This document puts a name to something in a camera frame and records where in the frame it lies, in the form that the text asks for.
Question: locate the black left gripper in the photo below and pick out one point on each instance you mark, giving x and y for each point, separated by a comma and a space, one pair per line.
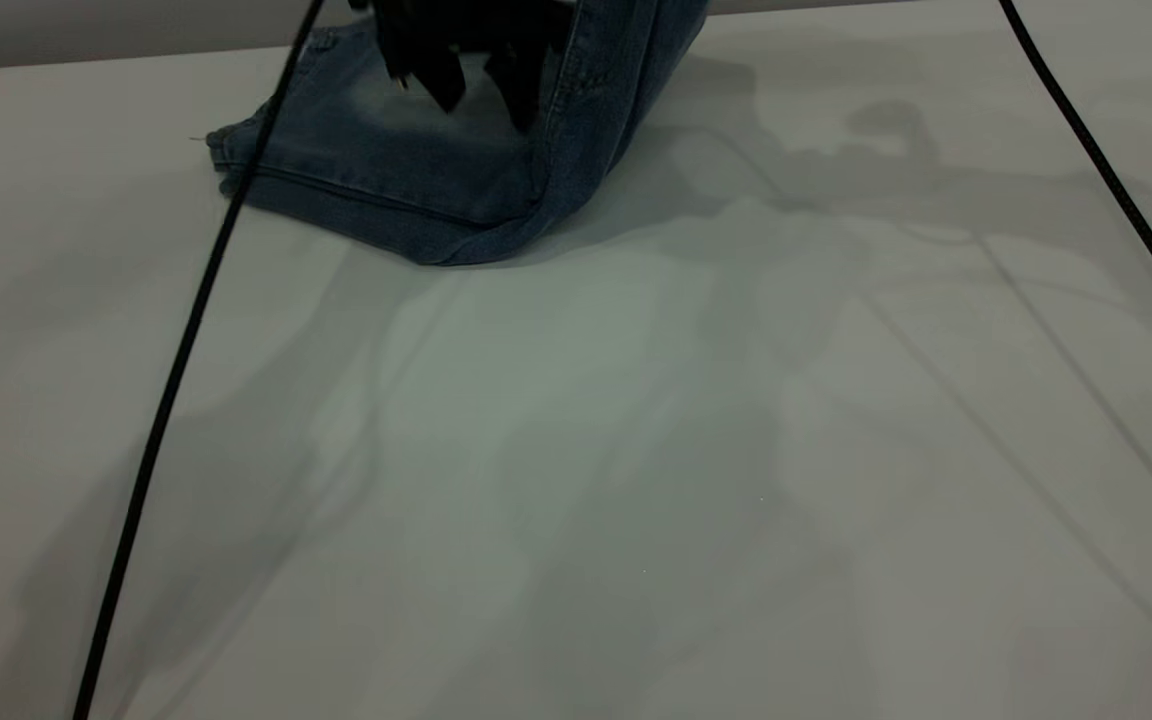
466, 20

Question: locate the blue denim shorts with print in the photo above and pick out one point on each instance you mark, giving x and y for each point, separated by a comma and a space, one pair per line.
386, 170

